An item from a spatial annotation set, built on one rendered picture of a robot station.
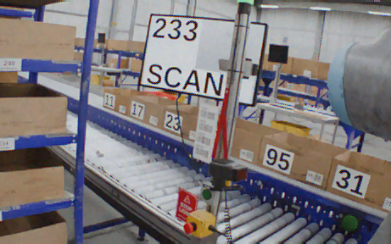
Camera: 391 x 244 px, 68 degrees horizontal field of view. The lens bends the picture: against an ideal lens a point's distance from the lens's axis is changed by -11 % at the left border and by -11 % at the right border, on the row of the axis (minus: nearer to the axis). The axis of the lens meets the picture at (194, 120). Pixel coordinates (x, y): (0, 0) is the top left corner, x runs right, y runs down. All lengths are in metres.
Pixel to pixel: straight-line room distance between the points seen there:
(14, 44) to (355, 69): 0.75
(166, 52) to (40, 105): 0.57
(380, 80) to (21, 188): 0.88
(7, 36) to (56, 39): 0.14
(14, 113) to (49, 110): 0.10
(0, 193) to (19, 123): 0.20
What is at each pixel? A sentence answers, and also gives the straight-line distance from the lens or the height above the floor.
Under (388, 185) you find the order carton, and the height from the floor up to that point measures 1.01.
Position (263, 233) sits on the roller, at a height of 0.74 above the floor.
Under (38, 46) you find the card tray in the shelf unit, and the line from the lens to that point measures 0.89.
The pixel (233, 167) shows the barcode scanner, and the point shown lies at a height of 1.09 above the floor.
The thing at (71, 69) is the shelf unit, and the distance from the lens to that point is 0.89.
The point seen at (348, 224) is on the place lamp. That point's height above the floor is 0.81.
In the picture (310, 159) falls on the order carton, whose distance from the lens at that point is 1.57.
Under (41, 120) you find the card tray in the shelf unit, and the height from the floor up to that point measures 1.18.
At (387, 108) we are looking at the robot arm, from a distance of 0.48.
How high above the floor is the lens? 1.39
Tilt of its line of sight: 11 degrees down
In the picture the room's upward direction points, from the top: 8 degrees clockwise
